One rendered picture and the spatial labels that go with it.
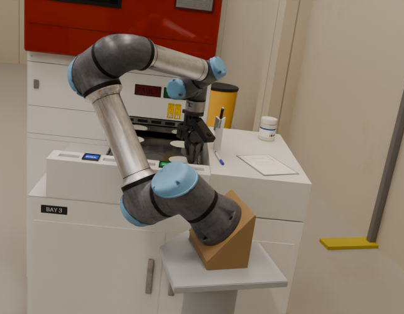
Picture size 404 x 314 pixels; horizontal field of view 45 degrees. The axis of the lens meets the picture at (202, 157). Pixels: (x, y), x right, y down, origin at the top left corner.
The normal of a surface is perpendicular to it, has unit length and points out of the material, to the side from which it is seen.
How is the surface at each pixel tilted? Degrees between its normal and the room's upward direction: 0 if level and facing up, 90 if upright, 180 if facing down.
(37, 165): 90
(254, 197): 90
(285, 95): 90
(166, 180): 43
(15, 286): 0
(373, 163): 90
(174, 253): 0
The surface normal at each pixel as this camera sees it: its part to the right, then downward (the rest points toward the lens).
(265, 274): 0.11, -0.94
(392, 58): -0.96, -0.03
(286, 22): 0.26, 0.33
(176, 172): -0.53, -0.68
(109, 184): 0.02, 0.32
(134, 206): -0.54, 0.18
